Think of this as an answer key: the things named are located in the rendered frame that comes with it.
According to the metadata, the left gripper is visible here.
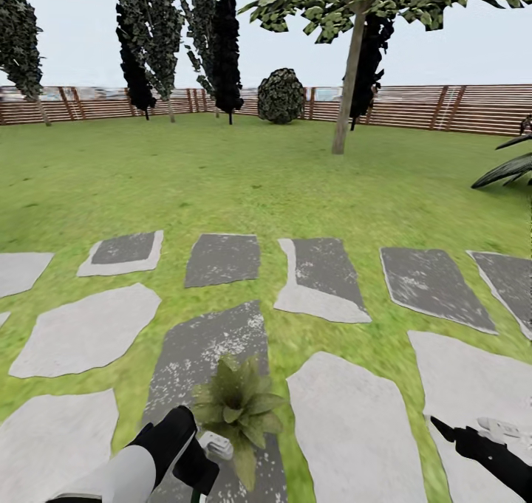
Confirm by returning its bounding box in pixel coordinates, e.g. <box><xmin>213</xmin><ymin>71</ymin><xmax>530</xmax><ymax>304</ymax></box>
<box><xmin>172</xmin><ymin>448</ymin><xmax>219</xmax><ymax>496</ymax></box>

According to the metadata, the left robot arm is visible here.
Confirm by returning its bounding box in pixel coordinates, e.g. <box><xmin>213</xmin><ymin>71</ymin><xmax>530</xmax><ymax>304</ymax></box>
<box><xmin>43</xmin><ymin>407</ymin><xmax>233</xmax><ymax>503</ymax></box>

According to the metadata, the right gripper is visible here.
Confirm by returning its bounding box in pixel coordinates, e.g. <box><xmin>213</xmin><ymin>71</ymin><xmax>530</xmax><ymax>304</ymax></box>
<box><xmin>431</xmin><ymin>418</ymin><xmax>516</xmax><ymax>485</ymax></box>

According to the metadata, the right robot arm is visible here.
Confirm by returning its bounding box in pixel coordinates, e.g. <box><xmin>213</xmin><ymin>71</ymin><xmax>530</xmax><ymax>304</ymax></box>
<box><xmin>431</xmin><ymin>417</ymin><xmax>532</xmax><ymax>503</ymax></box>

